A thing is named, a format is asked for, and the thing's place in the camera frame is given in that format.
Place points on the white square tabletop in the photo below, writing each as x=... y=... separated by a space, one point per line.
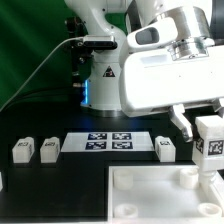
x=176 y=194

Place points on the black camera on stand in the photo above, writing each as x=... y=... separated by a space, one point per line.
x=81 y=47

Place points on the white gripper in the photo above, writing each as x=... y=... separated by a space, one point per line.
x=152 y=82

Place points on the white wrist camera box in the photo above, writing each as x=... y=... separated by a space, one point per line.
x=156 y=35

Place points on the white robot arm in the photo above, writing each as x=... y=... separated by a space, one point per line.
x=200 y=25

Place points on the white sheet with tags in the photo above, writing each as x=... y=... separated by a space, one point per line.
x=107 y=142

